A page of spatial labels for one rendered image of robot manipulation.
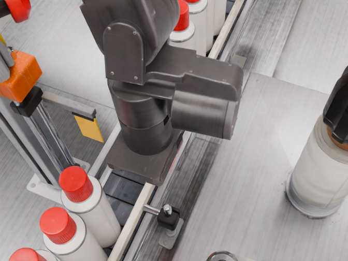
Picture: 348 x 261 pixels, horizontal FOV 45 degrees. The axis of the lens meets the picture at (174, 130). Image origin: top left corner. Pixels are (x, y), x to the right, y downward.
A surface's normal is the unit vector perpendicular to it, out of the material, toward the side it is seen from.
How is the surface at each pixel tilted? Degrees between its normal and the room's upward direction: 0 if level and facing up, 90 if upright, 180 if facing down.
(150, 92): 1
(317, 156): 91
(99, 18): 70
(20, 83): 90
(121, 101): 90
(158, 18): 57
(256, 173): 0
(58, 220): 3
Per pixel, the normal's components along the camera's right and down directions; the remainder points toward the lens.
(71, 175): -0.03, -0.47
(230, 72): 0.11, -0.75
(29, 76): 0.92, 0.32
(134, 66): -0.28, 0.61
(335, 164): -0.51, 0.77
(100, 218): 0.65, 0.64
